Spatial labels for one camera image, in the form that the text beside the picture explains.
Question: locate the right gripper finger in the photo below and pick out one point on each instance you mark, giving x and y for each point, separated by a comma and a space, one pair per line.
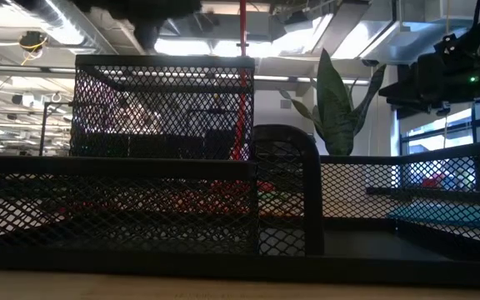
415, 109
404, 87

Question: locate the green snake plant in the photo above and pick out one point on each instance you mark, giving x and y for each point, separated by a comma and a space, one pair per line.
336, 112

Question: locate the large silver rectangular duct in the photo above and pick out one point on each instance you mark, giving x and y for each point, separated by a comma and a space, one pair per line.
394, 37

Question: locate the black ceiling device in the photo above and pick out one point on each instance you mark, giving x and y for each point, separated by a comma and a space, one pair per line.
31, 41

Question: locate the red desk lamp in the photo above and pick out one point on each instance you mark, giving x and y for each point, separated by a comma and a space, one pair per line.
243, 25

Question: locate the silver round ceiling duct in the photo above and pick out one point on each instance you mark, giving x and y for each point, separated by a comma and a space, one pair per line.
63, 31

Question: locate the black mesh desk organizer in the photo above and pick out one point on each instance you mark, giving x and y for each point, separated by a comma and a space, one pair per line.
115, 166

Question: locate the black aluminium table frame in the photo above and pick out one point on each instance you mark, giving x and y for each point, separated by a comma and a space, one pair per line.
431, 193

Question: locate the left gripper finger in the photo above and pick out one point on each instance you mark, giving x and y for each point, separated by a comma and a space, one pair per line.
147, 37

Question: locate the black metal rack frame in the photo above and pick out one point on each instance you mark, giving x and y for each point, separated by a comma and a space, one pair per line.
42, 129

